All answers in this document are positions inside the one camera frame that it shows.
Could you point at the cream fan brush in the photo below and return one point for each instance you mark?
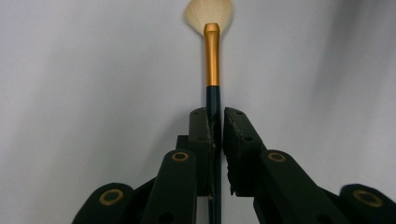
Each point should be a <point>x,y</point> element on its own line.
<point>212,62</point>

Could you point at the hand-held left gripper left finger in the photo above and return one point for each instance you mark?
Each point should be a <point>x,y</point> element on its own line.
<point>199,140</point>

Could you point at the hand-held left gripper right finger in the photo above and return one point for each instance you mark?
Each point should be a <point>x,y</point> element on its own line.
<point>243,149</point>

